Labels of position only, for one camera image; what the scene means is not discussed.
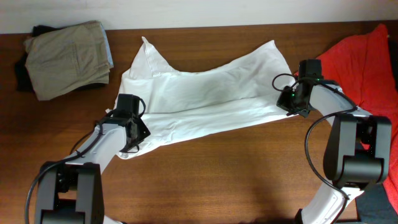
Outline white t-shirt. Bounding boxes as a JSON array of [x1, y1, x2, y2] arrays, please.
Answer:
[[118, 39, 294, 159]]

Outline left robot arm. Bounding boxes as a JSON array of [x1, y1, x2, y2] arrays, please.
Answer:
[[24, 94, 150, 224]]

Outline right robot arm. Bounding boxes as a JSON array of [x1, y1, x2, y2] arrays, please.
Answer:
[[277, 59, 392, 224]]

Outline folded light blue garment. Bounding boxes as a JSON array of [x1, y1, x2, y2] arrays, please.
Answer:
[[100, 24, 114, 68]]

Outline red t-shirt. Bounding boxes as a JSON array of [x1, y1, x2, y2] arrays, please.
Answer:
[[317, 24, 397, 210]]

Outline folded khaki trousers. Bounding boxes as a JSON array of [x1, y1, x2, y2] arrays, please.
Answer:
[[24, 21, 111, 101]]

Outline folded black garment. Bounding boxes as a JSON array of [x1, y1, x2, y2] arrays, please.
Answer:
[[14, 25, 106, 92]]

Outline dark garment under red shirt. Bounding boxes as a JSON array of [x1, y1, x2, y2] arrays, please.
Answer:
[[355, 37, 398, 224]]

